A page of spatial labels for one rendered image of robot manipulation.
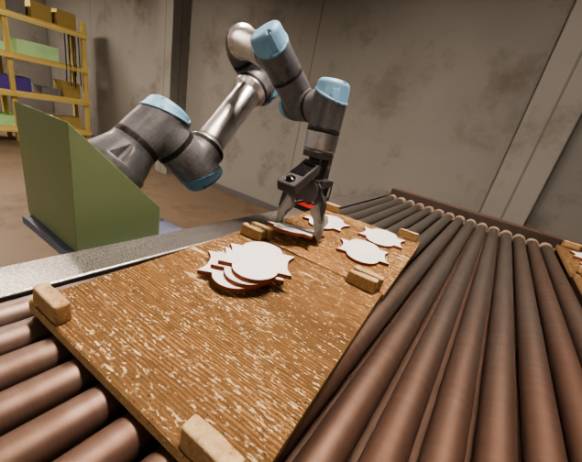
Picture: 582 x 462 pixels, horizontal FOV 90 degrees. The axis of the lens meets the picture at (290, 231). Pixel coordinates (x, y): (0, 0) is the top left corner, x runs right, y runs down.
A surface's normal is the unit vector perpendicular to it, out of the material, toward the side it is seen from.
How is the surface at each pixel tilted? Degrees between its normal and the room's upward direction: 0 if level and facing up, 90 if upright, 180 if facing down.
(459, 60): 90
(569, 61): 90
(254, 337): 0
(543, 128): 90
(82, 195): 90
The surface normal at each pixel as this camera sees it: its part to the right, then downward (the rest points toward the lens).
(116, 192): 0.80, 0.36
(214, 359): 0.19, -0.91
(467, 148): -0.55, 0.20
